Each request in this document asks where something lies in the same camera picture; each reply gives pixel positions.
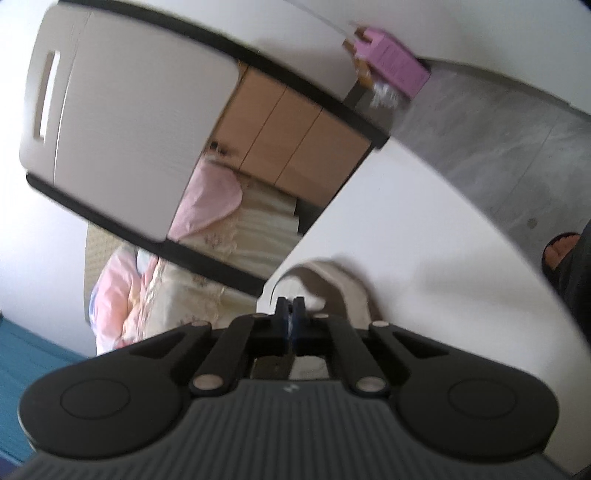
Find blue curtain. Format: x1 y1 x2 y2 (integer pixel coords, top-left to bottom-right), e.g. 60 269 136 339
0 314 89 468

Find black slipper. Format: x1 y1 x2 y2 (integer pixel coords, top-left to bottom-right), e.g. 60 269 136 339
541 232 583 285

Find pink pastel duvet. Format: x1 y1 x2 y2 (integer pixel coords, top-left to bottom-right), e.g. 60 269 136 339
90 159 244 354

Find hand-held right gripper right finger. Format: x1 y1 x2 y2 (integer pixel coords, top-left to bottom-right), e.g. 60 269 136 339
293 296 448 398

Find pink box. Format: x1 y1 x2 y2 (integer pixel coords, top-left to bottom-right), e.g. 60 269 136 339
362 27 433 99

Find cream quilted bed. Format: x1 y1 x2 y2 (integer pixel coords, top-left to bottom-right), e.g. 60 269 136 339
85 152 306 357

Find white and brown sneaker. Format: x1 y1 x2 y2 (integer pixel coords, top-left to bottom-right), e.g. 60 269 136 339
252 261 373 381

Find white chair with black frame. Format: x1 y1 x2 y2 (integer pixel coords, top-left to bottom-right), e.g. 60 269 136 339
18 0 587 370

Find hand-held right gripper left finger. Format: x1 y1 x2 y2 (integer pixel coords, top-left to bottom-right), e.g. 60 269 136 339
129 296 293 398

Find crumpled clear plastic bag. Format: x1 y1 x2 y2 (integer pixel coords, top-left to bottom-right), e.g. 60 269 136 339
369 80 403 110

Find brown cardboard box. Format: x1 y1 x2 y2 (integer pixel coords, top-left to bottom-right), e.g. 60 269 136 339
342 23 376 87

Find wooden nightstand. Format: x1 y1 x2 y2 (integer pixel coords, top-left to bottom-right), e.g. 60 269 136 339
210 60 373 209

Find person's foot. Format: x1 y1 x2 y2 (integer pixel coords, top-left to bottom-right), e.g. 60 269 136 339
545 234 580 271

